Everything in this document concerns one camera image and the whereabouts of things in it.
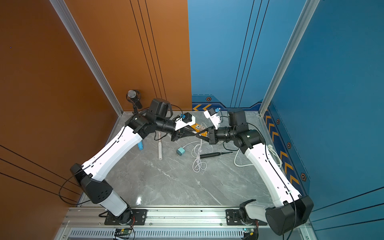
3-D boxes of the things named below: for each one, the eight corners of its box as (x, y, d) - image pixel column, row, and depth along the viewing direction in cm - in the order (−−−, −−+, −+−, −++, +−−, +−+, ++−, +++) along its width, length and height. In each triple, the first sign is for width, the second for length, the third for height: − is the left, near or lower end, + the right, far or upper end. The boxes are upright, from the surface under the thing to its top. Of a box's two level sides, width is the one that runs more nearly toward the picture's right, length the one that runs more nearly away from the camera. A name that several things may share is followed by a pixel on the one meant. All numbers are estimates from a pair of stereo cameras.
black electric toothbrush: (200, 158, 96) (200, 157, 95) (199, 156, 97) (199, 155, 96) (231, 153, 98) (232, 152, 97) (231, 151, 99) (231, 150, 98)
